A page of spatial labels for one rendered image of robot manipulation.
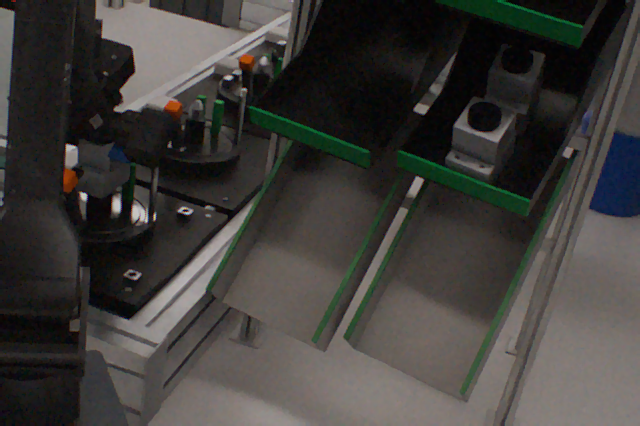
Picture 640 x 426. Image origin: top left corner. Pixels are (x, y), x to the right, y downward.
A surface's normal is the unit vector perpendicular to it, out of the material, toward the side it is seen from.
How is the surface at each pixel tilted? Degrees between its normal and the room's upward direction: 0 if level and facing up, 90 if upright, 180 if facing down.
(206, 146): 0
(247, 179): 0
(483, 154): 115
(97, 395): 0
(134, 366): 90
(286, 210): 45
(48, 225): 57
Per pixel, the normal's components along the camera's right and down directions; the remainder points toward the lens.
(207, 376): 0.17, -0.87
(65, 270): 0.24, -0.06
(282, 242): -0.22, -0.37
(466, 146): -0.51, 0.67
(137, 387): -0.33, 0.39
